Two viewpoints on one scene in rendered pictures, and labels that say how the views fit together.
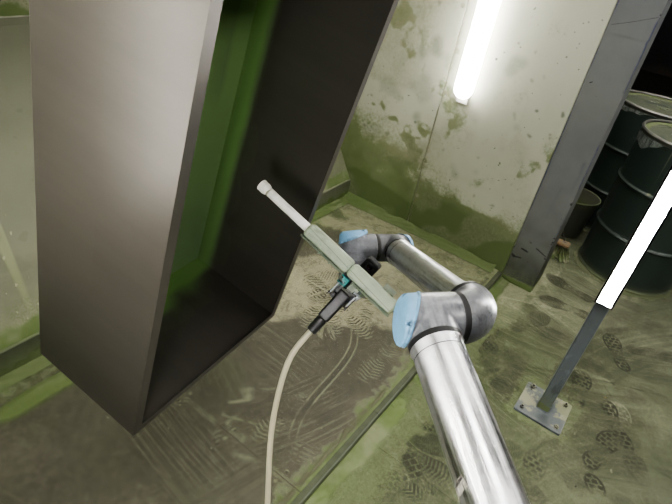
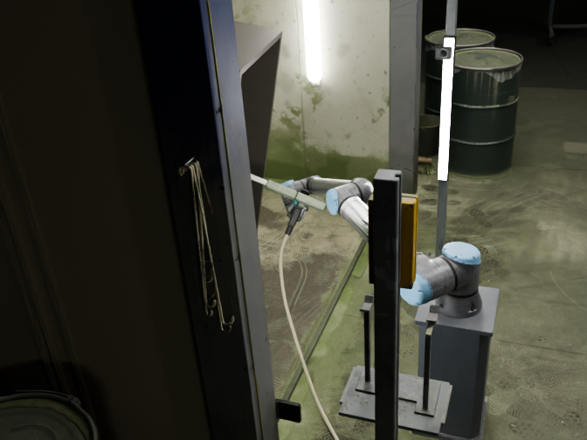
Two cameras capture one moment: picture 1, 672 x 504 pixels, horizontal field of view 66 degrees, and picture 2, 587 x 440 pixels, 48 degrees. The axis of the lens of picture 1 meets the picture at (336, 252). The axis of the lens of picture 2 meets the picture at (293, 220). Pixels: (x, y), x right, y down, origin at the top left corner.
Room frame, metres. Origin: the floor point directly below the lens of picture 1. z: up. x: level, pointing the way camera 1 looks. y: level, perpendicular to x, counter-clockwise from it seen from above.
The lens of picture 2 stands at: (-1.70, 0.38, 2.32)
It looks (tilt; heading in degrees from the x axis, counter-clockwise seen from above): 29 degrees down; 352
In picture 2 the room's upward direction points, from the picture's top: 4 degrees counter-clockwise
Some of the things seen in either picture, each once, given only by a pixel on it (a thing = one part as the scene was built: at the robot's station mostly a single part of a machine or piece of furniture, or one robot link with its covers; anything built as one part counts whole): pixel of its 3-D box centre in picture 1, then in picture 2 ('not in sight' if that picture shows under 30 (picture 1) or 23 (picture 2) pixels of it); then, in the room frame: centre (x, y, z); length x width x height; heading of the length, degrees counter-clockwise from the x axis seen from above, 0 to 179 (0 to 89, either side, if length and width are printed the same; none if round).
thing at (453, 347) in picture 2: not in sight; (453, 362); (0.37, -0.58, 0.32); 0.31 x 0.31 x 0.64; 60
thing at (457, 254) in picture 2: not in sight; (459, 267); (0.37, -0.57, 0.83); 0.17 x 0.15 x 0.18; 109
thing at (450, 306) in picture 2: not in sight; (459, 294); (0.37, -0.58, 0.69); 0.19 x 0.19 x 0.10
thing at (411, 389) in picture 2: not in sight; (397, 354); (-0.20, -0.13, 0.95); 0.26 x 0.15 x 0.32; 60
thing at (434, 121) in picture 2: (570, 212); (424, 136); (3.27, -1.52, 0.14); 0.31 x 0.29 x 0.28; 150
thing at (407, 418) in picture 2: not in sight; (395, 398); (-0.22, -0.12, 0.78); 0.31 x 0.23 x 0.01; 60
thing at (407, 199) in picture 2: not in sight; (392, 241); (-0.29, -0.08, 1.42); 0.12 x 0.06 x 0.26; 60
